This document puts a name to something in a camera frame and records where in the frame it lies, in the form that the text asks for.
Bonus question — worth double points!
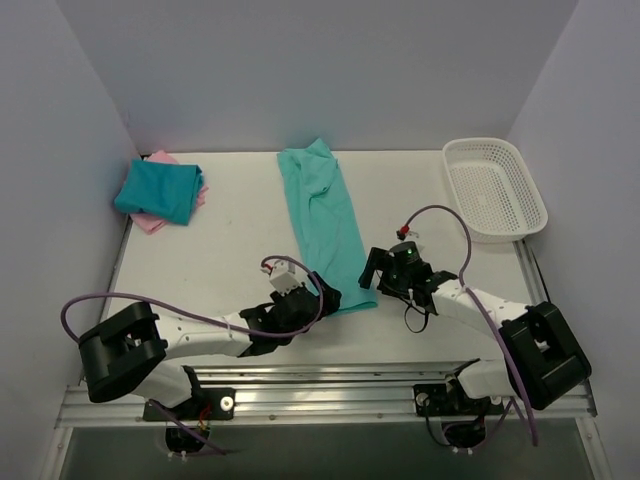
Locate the white plastic mesh basket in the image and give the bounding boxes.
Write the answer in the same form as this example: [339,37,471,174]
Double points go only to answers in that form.
[442,137,548,244]

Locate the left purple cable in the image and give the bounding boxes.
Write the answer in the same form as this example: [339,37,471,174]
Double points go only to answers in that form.
[59,254,346,457]

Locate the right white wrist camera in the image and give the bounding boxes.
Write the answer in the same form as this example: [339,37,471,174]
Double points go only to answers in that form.
[396,225,424,253]

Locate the mint green t-shirt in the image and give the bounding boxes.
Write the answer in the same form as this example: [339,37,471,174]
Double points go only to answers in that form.
[277,138,378,314]

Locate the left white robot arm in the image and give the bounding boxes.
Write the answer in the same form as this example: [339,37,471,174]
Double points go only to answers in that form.
[79,272,342,419]

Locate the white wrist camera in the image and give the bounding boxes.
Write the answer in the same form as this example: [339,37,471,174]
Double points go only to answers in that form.
[396,225,424,253]
[261,259,304,296]

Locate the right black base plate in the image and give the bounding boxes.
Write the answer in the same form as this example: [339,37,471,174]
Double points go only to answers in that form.
[412,383,504,418]

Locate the black looped cable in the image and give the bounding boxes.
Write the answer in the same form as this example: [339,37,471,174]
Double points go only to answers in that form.
[402,292,441,334]

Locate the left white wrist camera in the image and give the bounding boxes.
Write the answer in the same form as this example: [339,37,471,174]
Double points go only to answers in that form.
[261,259,304,296]

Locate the folded teal t-shirt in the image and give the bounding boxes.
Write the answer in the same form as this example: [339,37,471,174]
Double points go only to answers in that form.
[114,160,204,226]

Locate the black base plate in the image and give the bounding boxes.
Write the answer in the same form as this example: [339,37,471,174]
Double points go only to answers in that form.
[151,387,236,421]
[412,383,504,418]

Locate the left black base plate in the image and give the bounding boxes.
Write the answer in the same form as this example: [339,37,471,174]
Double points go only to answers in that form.
[151,387,236,421]

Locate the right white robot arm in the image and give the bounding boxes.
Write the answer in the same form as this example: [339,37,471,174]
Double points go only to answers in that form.
[359,241,592,413]

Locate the folded pink t-shirt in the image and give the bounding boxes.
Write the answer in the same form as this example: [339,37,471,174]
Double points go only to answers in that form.
[129,150,209,235]

